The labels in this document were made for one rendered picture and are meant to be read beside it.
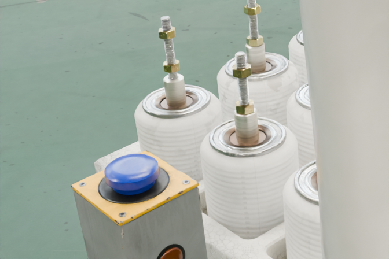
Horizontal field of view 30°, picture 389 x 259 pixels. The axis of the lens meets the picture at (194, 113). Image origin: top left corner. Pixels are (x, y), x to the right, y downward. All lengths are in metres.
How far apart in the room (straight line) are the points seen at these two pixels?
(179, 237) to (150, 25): 1.26
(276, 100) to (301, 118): 0.08
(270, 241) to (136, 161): 0.20
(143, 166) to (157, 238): 0.05
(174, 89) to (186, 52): 0.81
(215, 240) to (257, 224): 0.05
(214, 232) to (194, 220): 0.16
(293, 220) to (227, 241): 0.09
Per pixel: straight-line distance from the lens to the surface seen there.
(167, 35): 0.75
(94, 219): 0.54
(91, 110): 1.39
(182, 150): 0.77
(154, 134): 0.77
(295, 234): 0.63
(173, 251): 0.54
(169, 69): 0.77
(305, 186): 0.63
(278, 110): 0.84
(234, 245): 0.69
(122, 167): 0.53
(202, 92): 0.81
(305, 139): 0.76
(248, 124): 0.69
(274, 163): 0.68
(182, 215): 0.54
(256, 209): 0.70
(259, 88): 0.82
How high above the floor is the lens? 0.60
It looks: 27 degrees down
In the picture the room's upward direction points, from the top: 7 degrees counter-clockwise
